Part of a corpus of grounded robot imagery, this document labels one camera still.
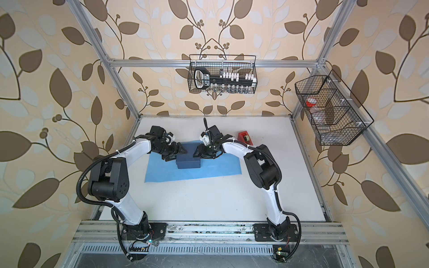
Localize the dark blue gift box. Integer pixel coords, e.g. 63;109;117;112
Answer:
176;142;201;169

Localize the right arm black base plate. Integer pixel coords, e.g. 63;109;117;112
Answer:
252;223;301;243

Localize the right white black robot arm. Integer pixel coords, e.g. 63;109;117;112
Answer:
194;118;302;242

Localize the red tape dispenser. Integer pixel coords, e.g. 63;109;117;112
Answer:
238;131;253;146

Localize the black wire basket back wall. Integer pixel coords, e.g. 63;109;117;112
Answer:
188;54;258;94

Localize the red capped clear container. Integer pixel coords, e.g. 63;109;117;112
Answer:
305;97;317;108

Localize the black wire basket wall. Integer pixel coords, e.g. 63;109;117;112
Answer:
188;54;258;94
294;70;374;146

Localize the light blue wrapping paper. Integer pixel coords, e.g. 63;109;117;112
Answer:
145;153;242;183

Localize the black wire basket right wall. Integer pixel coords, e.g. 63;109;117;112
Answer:
294;70;374;146

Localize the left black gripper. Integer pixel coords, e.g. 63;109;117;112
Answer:
153;142;187;160

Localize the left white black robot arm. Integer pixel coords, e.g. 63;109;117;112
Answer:
76;126;187;241

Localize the aluminium front rail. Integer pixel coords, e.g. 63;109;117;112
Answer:
72;221;350;245

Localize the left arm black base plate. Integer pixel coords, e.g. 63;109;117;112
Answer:
121;222;168;241

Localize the black socket wrench set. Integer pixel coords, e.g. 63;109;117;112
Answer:
190;67;258;92

